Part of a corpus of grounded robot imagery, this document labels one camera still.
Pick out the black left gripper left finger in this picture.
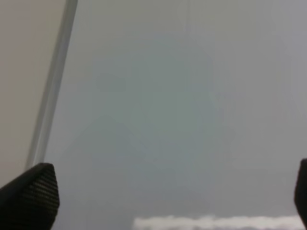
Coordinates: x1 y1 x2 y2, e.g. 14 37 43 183
0 163 59 230

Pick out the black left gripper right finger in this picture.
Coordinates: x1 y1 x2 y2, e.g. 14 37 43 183
294 159 307 229

